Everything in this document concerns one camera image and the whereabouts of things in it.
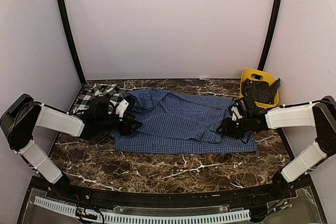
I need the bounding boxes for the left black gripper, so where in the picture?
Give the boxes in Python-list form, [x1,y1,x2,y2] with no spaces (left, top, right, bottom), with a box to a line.
[97,114,142,136]

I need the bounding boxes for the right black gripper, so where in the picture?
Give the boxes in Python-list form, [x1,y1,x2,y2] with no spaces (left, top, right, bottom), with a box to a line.
[217,115,251,139]

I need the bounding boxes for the blue checked long sleeve shirt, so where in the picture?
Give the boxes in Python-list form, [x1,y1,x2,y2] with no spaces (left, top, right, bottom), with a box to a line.
[110,89,257,154]

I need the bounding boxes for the black white plaid shirt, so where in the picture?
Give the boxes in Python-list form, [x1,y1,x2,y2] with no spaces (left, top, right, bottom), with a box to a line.
[70,83,127,114]

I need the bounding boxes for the yellow plastic basket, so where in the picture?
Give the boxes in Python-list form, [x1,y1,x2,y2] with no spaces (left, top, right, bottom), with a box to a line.
[239,68,281,109]

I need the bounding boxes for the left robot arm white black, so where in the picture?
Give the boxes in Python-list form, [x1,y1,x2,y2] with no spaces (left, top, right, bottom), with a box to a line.
[1,94,142,201]

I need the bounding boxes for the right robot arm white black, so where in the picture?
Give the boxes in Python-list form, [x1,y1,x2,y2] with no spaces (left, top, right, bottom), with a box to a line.
[217,96,335,200]

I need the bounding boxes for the dark grey shirt in basket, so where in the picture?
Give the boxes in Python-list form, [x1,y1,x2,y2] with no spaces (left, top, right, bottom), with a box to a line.
[241,78,281,104]

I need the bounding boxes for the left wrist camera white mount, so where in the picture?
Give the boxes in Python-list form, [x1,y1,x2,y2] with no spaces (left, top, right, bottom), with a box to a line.
[115,96,135,119]

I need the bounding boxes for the black front rail frame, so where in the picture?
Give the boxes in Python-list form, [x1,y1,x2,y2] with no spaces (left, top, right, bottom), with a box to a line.
[38,181,290,209]

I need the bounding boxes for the white slotted cable duct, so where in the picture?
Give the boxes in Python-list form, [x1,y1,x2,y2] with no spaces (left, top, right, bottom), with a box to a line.
[34,196,251,224]

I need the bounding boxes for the left black corner post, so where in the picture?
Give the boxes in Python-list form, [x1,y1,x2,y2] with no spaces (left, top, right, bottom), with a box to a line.
[57,0,86,85]

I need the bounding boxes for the black corner post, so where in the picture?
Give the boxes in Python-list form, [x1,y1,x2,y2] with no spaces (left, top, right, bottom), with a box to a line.
[257,0,281,71]
[57,0,86,85]

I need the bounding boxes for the right black corner post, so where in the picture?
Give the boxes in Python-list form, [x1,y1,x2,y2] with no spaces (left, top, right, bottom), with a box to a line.
[257,0,281,71]

